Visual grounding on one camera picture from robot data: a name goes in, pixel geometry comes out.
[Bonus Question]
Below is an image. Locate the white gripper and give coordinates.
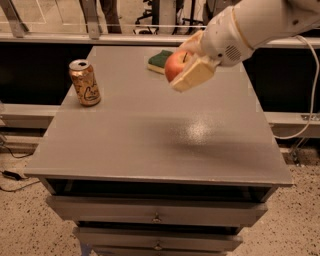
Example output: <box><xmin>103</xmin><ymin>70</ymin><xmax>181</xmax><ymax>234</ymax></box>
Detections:
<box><xmin>170</xmin><ymin>6</ymin><xmax>254</xmax><ymax>92</ymax></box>

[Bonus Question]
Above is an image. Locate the red apple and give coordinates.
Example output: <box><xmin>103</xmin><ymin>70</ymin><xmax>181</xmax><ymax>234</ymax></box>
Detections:
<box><xmin>165</xmin><ymin>50</ymin><xmax>193</xmax><ymax>82</ymax></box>

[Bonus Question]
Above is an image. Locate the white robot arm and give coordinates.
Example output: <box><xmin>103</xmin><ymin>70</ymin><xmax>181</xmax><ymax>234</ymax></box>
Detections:
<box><xmin>170</xmin><ymin>0</ymin><xmax>320</xmax><ymax>92</ymax></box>

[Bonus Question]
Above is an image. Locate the green yellow sponge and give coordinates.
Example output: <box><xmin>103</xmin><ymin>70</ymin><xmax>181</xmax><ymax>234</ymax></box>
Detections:
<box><xmin>147</xmin><ymin>50</ymin><xmax>173</xmax><ymax>74</ymax></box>

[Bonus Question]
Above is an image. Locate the gold soda can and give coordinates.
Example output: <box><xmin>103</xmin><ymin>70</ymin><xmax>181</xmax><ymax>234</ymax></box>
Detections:
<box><xmin>69</xmin><ymin>59</ymin><xmax>101</xmax><ymax>107</ymax></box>

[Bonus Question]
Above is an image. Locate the grey drawer cabinet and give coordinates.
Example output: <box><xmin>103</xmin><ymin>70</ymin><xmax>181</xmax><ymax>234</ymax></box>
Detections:
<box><xmin>26</xmin><ymin>46</ymin><xmax>292</xmax><ymax>256</ymax></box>

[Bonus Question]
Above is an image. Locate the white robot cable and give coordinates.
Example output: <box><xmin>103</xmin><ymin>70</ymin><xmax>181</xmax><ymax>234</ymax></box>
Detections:
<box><xmin>273</xmin><ymin>34</ymin><xmax>320</xmax><ymax>141</ymax></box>

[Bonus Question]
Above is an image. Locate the black floor cable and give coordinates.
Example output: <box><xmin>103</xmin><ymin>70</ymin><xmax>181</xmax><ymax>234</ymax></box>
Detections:
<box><xmin>0</xmin><ymin>133</ymin><xmax>42</xmax><ymax>193</ymax></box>

